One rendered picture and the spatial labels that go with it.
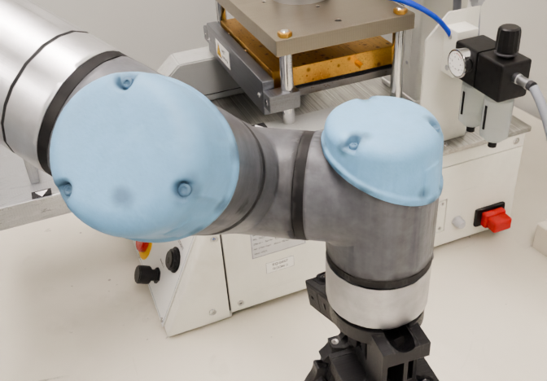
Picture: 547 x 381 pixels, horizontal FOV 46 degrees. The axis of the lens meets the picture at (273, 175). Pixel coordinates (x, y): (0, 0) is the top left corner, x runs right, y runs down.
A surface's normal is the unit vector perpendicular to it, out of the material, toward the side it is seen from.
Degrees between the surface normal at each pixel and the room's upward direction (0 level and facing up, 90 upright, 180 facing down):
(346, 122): 1
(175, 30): 90
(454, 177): 90
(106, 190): 52
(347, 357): 1
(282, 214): 87
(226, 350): 0
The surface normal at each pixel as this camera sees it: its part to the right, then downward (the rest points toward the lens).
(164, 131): -0.24, -0.07
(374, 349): -0.96, 0.21
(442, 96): 0.37, 0.49
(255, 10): -0.06, -0.84
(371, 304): -0.23, 0.55
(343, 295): -0.69, 0.43
